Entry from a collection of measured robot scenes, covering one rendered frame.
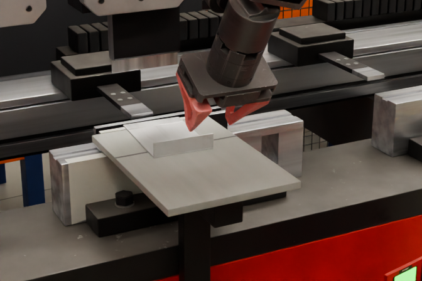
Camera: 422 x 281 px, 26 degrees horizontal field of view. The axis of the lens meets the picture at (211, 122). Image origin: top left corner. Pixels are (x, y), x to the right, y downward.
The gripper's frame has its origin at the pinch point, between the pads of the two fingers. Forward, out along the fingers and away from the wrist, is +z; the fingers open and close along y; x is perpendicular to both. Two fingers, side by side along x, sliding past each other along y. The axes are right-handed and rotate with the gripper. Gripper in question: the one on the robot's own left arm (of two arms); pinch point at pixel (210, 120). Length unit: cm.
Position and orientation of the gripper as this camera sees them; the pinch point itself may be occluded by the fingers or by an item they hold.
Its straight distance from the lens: 112.3
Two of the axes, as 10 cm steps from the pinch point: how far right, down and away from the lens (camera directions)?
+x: 3.8, 7.6, -5.3
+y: -8.9, 1.5, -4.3
